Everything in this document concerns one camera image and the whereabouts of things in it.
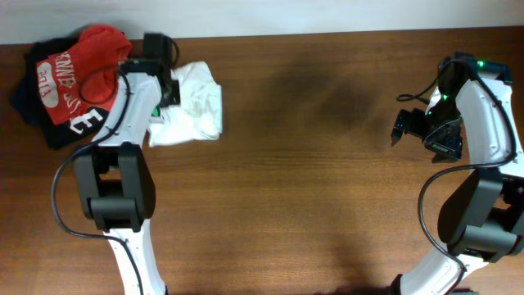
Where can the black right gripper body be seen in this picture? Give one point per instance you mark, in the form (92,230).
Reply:
(412,125)

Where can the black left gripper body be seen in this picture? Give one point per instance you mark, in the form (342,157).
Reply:
(172,95)

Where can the white t-shirt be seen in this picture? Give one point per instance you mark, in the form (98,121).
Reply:
(198,116)

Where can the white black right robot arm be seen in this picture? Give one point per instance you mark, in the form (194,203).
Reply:
(469,123)

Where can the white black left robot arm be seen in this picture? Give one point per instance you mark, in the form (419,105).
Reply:
(116,189)

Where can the red folded t-shirt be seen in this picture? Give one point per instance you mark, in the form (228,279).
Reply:
(84,75)

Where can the black folded t-shirt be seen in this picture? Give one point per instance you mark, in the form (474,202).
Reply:
(25,100)

